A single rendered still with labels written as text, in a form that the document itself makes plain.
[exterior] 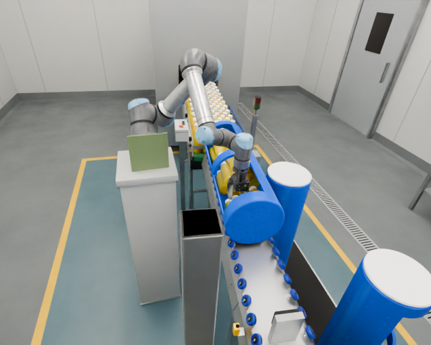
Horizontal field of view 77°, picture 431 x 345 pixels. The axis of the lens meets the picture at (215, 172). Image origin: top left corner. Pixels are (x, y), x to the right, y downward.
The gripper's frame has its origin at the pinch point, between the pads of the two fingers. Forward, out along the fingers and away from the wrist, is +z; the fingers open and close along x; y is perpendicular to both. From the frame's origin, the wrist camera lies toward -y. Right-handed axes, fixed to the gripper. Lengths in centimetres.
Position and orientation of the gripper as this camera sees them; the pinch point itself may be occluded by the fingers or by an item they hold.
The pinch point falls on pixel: (235, 196)
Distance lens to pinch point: 140.6
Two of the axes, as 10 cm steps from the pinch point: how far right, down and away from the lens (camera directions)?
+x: 9.9, -0.3, 1.5
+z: -0.6, 8.3, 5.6
